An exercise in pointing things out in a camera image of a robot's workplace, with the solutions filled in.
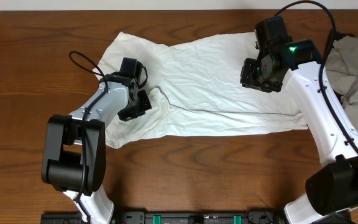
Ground white t-shirt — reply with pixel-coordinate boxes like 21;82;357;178
99;32;307;149

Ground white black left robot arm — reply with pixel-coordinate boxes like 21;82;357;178
41;58;151;223

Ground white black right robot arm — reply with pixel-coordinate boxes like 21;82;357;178
240;16;358;223

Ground black crumpled garment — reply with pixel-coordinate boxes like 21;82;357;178
328;29;356;103

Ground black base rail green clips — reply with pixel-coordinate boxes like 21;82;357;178
40;210;352;224

